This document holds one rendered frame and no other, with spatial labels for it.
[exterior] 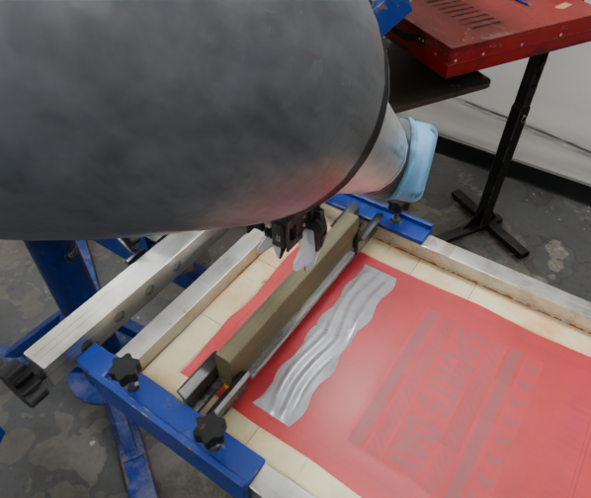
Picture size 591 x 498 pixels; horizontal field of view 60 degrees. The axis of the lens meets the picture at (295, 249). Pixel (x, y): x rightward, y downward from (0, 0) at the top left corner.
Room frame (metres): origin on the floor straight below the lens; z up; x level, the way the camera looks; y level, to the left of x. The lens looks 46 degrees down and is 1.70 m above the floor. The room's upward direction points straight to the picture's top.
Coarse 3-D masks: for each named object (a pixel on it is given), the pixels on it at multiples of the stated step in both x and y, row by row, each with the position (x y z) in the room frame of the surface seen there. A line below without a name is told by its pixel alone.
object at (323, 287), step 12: (348, 252) 0.68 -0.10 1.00; (336, 276) 0.62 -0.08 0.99; (324, 288) 0.59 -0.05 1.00; (312, 300) 0.56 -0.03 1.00; (300, 312) 0.54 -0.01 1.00; (288, 324) 0.51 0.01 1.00; (276, 336) 0.49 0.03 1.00; (288, 336) 0.49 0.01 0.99; (276, 348) 0.46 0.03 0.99; (264, 360) 0.44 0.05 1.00; (252, 372) 0.42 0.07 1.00
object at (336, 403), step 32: (288, 352) 0.48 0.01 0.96; (352, 352) 0.48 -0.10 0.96; (256, 384) 0.42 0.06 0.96; (320, 384) 0.42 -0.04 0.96; (352, 384) 0.42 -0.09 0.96; (256, 416) 0.37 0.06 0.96; (320, 416) 0.37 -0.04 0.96; (352, 416) 0.37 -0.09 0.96; (320, 448) 0.32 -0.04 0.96; (352, 448) 0.32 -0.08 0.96; (512, 448) 0.32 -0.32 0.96; (352, 480) 0.27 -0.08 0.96; (384, 480) 0.27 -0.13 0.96; (512, 480) 0.27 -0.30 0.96; (544, 480) 0.27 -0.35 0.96; (576, 480) 0.27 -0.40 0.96
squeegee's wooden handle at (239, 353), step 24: (336, 240) 0.65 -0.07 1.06; (336, 264) 0.65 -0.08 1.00; (288, 288) 0.54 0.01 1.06; (312, 288) 0.58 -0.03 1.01; (264, 312) 0.49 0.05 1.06; (288, 312) 0.52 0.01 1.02; (240, 336) 0.44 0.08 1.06; (264, 336) 0.46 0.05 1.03; (216, 360) 0.41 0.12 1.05; (240, 360) 0.41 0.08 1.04
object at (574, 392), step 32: (288, 256) 0.71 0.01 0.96; (416, 288) 0.62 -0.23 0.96; (384, 320) 0.55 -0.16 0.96; (416, 320) 0.55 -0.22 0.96; (480, 320) 0.55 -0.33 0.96; (384, 352) 0.48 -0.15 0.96; (544, 352) 0.48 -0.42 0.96; (576, 352) 0.48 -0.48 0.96; (544, 384) 0.42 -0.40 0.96; (576, 384) 0.42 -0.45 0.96; (544, 416) 0.37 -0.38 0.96; (576, 416) 0.37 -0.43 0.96; (544, 448) 0.32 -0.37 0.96; (576, 448) 0.32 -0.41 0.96
